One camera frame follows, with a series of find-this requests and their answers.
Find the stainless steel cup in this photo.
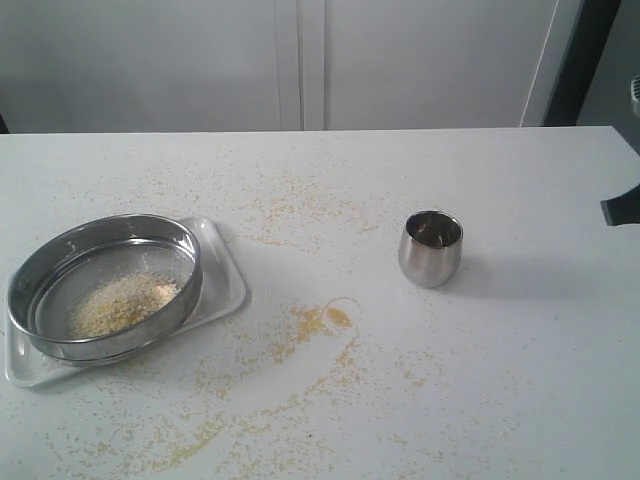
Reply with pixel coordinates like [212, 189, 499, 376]
[398, 210, 464, 289]

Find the pale yellow grain pile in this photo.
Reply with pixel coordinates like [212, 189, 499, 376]
[69, 273, 178, 339]

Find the round stainless steel sieve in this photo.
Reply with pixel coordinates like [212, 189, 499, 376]
[7, 214, 203, 365]

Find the white rectangular plastic tray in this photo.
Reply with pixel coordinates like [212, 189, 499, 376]
[4, 215, 247, 389]

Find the black vertical post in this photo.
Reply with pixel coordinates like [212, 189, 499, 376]
[543, 0, 622, 127]

